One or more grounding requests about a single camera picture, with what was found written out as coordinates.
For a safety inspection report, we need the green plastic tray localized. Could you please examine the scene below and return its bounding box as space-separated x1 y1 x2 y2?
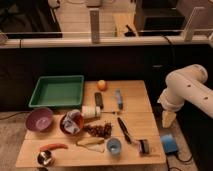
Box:
29 75 84 108

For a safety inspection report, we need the blue box on floor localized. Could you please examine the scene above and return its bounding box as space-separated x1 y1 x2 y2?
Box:
160 134 178 154

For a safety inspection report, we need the black remote control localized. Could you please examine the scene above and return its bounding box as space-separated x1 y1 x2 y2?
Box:
94 92 104 109

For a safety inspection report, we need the blue cup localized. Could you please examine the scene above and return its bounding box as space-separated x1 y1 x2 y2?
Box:
106 138 121 155

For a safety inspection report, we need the white post right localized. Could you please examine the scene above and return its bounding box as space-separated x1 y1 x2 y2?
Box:
181 7 204 42

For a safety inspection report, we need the orange fruit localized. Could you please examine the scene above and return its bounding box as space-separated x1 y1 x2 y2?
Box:
97 80 107 91

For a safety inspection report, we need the red chili pepper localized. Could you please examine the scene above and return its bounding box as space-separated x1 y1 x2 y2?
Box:
39 143 68 151

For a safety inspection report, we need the white metal rail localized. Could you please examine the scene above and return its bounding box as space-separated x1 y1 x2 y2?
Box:
0 35 213 49

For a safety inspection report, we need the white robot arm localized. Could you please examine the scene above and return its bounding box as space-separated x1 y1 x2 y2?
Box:
158 64 213 128

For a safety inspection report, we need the black box background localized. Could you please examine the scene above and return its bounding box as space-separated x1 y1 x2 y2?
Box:
134 0 185 31

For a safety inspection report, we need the purple bowl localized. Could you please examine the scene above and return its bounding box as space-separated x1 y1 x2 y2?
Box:
25 107 53 132

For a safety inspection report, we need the brown bowl with wrapper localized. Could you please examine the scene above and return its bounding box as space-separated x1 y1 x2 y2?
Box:
60 109 84 135

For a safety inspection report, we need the bunch of dark grapes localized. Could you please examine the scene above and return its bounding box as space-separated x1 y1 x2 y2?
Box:
83 123 112 139

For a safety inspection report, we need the black handled tool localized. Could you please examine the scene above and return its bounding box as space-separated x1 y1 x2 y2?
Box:
117 117 132 144

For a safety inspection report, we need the white post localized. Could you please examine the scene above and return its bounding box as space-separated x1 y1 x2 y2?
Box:
181 7 204 42
90 9 100 43

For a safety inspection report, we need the white post left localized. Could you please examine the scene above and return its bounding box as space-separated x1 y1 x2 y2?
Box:
90 9 100 43

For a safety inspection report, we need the dish brush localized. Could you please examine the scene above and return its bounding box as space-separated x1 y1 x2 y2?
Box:
134 139 150 155

